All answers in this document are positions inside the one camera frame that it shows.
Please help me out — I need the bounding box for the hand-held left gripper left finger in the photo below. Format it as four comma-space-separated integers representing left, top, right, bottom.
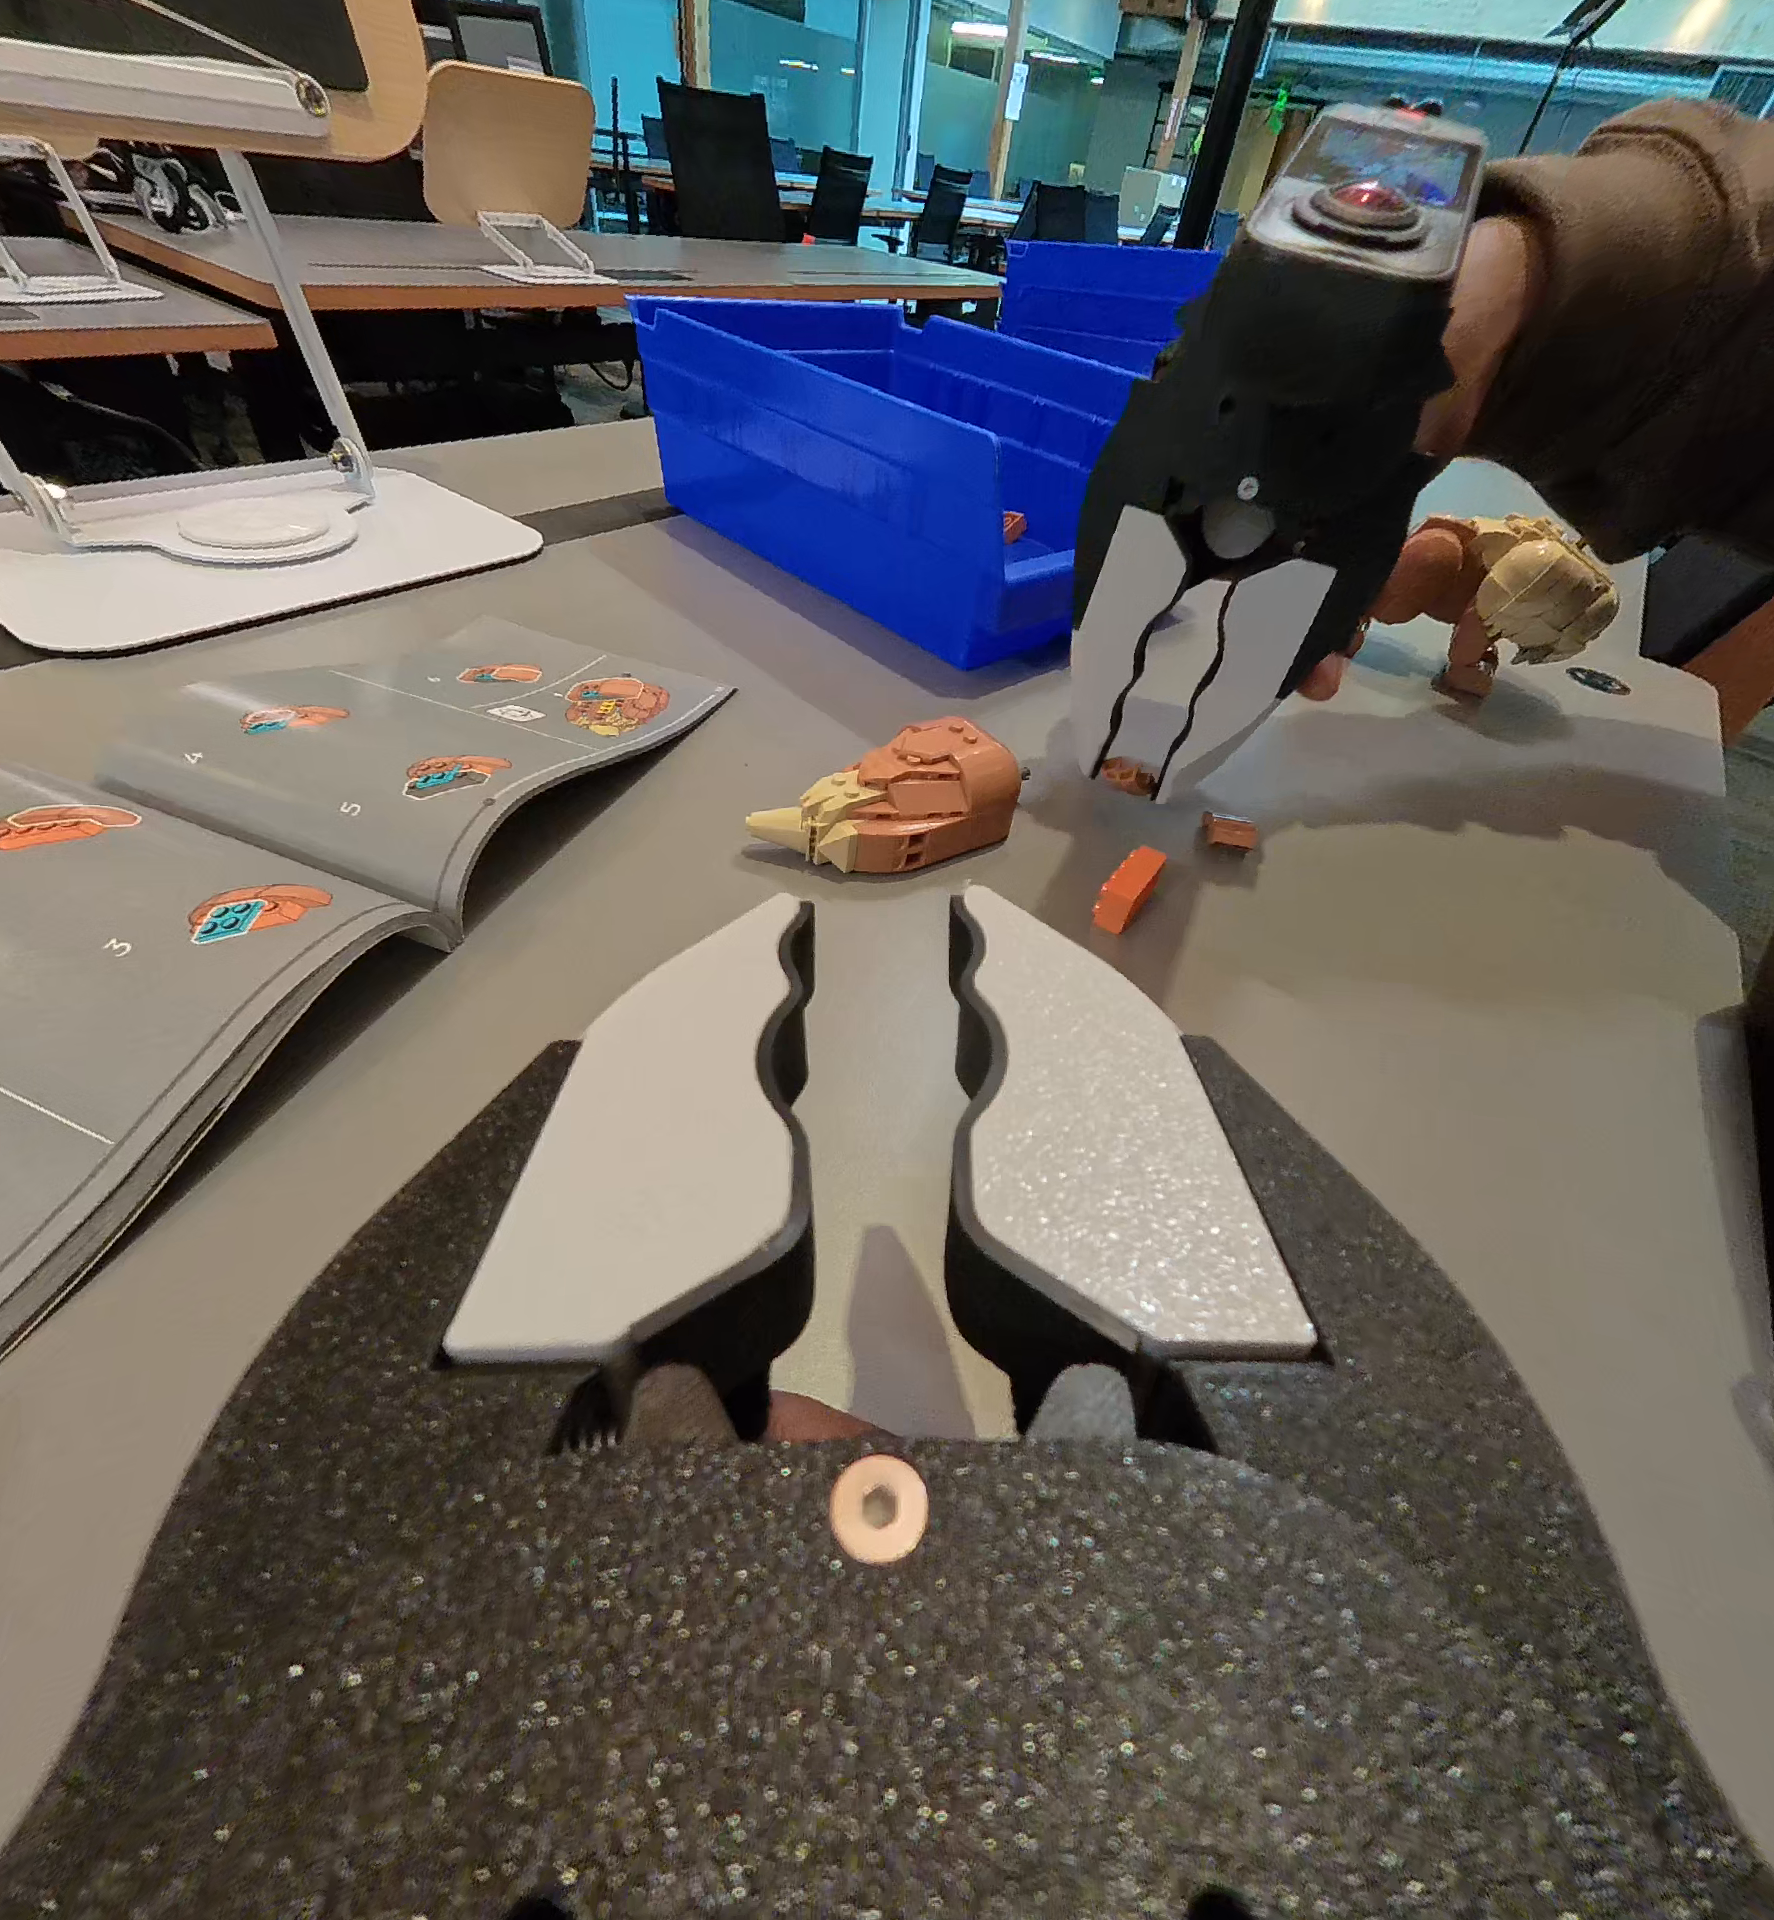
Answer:
440, 893, 820, 1445

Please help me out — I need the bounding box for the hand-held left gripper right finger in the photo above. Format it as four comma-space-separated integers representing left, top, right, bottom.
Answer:
944, 881, 1321, 1445

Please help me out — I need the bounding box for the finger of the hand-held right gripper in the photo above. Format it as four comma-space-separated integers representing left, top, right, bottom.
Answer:
1069, 497, 1204, 783
1154, 559, 1340, 806

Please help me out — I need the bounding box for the brown tan brick-built head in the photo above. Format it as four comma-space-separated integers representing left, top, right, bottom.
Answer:
745, 716, 1029, 881

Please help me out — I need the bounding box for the orange curved toy brick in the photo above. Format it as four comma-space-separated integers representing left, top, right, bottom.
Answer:
1092, 843, 1171, 935

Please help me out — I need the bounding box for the blue plastic bin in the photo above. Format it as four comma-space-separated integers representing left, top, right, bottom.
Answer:
631, 292, 1130, 672
999, 238, 1226, 378

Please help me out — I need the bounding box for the person's right forearm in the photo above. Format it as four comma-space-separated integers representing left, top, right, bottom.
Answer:
1459, 96, 1774, 617

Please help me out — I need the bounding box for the brown-edged background desk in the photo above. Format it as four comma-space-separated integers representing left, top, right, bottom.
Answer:
0, 276, 283, 362

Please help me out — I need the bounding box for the person's right hand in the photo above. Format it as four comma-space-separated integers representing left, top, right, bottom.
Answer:
1300, 209, 1526, 704

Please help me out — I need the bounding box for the brown tan brick-built figure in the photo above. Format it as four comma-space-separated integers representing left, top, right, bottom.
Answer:
1374, 511, 1623, 706

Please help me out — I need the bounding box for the black pole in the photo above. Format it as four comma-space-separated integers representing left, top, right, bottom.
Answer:
1171, 0, 1283, 257

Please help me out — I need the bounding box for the wooden pillar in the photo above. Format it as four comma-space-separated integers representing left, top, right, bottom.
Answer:
985, 0, 1034, 210

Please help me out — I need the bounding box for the grey instruction booklet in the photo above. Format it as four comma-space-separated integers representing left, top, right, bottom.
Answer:
0, 615, 739, 1411

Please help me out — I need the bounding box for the row of black office chairs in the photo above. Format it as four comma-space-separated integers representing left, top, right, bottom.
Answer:
654, 75, 1249, 255

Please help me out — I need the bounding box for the small white stand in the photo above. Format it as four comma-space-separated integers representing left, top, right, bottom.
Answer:
475, 209, 598, 286
0, 130, 171, 300

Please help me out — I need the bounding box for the white metal stand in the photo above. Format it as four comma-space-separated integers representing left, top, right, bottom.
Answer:
0, 0, 547, 653

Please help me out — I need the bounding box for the wood-rimmed black panel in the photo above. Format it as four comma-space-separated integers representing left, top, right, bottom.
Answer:
198, 0, 430, 167

